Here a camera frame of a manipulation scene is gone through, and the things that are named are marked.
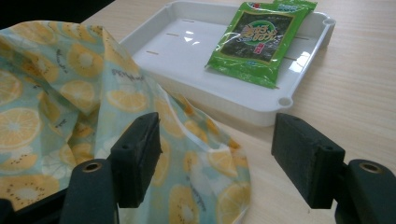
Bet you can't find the green seaweed snack packet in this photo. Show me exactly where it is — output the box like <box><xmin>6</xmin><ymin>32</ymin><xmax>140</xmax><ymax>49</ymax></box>
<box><xmin>205</xmin><ymin>0</ymin><xmax>318</xmax><ymax>90</ymax></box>

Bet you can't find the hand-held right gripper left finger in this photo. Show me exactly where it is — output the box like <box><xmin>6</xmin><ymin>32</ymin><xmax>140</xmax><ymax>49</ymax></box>
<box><xmin>58</xmin><ymin>111</ymin><xmax>163</xmax><ymax>224</ymax></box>

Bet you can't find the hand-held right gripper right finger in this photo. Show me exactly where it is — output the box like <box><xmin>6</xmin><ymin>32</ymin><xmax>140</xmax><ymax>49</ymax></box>
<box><xmin>270</xmin><ymin>112</ymin><xmax>396</xmax><ymax>224</ymax></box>

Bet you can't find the white plastic tray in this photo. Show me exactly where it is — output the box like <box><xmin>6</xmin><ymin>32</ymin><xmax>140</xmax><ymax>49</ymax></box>
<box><xmin>119</xmin><ymin>0</ymin><xmax>337</xmax><ymax>128</ymax></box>

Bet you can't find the fruit print cloth bag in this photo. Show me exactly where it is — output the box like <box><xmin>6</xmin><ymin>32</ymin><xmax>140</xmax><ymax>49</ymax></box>
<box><xmin>0</xmin><ymin>20</ymin><xmax>252</xmax><ymax>224</ymax></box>

